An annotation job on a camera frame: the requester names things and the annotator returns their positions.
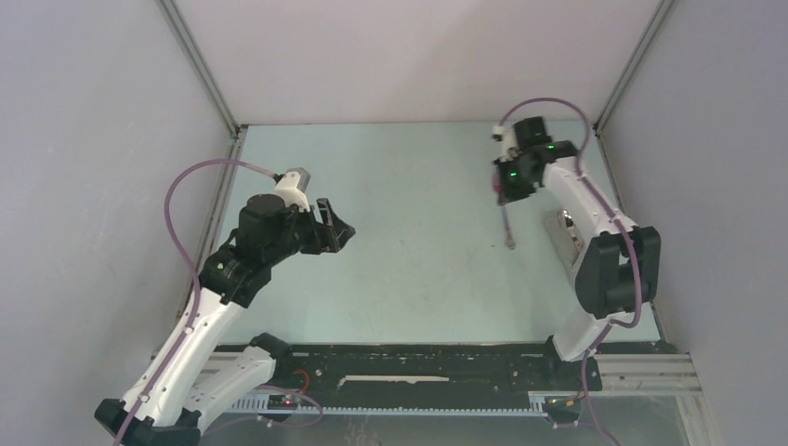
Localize white cable duct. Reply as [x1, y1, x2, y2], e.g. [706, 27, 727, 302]
[225, 394, 584, 418]

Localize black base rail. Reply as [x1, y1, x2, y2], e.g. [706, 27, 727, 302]
[209, 342, 605, 413]

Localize aluminium frame post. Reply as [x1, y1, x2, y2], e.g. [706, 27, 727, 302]
[594, 0, 677, 134]
[155, 0, 241, 138]

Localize silver spoon pink handle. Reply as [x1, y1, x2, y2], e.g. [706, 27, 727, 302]
[558, 209, 584, 252]

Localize right aluminium frame post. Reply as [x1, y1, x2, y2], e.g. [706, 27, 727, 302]
[594, 0, 677, 134]

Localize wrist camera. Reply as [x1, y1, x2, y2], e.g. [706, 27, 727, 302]
[492, 124, 522, 163]
[274, 167, 311, 212]

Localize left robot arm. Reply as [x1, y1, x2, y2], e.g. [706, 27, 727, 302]
[95, 194, 356, 445]

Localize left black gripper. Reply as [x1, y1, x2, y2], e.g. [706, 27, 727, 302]
[265, 198, 355, 266]

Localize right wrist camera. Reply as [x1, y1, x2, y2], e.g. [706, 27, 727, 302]
[492, 124, 522, 163]

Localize grey cloth napkin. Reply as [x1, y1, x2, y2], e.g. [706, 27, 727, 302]
[543, 209, 583, 275]

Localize left aluminium frame post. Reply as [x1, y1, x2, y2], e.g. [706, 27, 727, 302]
[155, 0, 241, 138]

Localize iridescent fork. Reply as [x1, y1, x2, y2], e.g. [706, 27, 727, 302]
[492, 167, 517, 251]

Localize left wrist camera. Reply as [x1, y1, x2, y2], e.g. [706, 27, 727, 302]
[274, 167, 311, 212]

